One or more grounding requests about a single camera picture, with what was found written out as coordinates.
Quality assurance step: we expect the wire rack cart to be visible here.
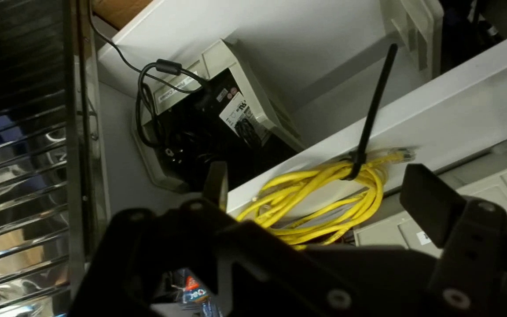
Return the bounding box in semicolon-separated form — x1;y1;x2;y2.
0;0;101;317

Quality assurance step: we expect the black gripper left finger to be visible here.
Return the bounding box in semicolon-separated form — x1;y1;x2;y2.
68;161;251;317

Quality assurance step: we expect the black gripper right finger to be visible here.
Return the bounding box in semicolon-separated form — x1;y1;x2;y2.
400;164;507;317

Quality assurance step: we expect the beige lower shelf bin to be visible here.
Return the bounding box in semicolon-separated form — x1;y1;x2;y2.
135;41;304;193

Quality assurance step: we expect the black zip tie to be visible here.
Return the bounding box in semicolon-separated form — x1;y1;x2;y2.
349;45;399;180

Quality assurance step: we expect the yellow coiled cable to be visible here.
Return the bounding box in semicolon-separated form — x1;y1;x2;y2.
235;147;415;251

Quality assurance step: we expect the metal shelving unit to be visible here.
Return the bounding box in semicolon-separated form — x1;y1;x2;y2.
101;0;507;212

